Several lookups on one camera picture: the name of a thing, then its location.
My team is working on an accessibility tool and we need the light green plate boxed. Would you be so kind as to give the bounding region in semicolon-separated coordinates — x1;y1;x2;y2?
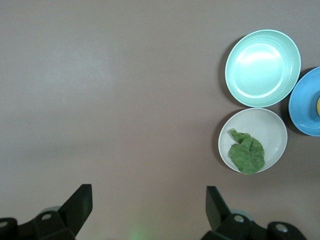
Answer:
224;29;302;108

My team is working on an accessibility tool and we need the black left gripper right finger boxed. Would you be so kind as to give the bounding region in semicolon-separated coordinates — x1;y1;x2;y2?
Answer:
201;185;307;240

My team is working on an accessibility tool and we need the beige plate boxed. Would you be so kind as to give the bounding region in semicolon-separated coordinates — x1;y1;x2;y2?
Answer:
217;107;288;174

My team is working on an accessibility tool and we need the green lettuce leaf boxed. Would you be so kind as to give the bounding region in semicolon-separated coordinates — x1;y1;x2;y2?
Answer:
226;128;266;175

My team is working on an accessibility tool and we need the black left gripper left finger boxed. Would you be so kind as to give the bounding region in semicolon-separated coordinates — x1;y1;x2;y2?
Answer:
0;184;94;240

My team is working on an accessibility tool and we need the blue plate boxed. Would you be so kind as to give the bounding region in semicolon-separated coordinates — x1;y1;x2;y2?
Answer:
288;66;320;137

